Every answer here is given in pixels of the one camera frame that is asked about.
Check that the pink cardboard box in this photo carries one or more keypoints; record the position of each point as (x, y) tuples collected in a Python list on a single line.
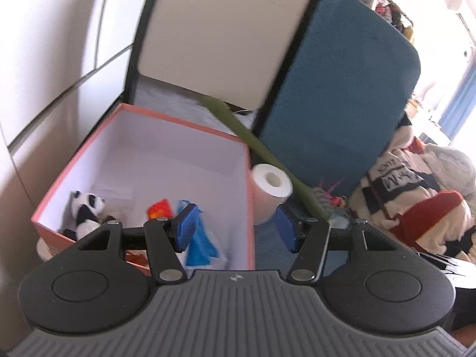
[(156, 163)]

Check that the panda plush toy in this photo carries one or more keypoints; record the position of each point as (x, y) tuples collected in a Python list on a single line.
[(87, 212)]

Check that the white wardrobe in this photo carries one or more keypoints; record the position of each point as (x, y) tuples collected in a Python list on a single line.
[(55, 63)]

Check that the small colourful trinkets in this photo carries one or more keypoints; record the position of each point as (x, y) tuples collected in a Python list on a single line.
[(333, 197)]

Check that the blue plastic bag of tissues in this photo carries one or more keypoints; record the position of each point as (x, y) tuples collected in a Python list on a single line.
[(202, 245)]

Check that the clothes rack with clothes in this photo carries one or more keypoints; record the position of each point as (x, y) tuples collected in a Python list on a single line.
[(375, 0)]

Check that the white round object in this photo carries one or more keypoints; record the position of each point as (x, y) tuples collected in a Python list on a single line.
[(45, 251)]

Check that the blue fabric sofa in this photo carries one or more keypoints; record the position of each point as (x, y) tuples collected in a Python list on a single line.
[(342, 81)]

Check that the red orange small toy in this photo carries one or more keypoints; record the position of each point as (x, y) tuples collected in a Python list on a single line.
[(160, 210)]

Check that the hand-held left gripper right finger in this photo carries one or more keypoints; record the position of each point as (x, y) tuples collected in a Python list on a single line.
[(285, 228)]

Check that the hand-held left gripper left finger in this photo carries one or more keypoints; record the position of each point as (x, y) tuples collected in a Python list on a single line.
[(187, 227)]

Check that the beige chair with black frame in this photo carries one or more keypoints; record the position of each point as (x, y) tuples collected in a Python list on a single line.
[(219, 37)]

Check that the white toilet paper roll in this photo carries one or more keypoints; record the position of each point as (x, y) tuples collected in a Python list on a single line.
[(269, 189)]

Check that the green pole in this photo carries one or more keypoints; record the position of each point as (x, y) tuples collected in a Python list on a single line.
[(267, 148)]

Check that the blue curtain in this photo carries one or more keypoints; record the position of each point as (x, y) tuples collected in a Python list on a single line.
[(459, 108)]

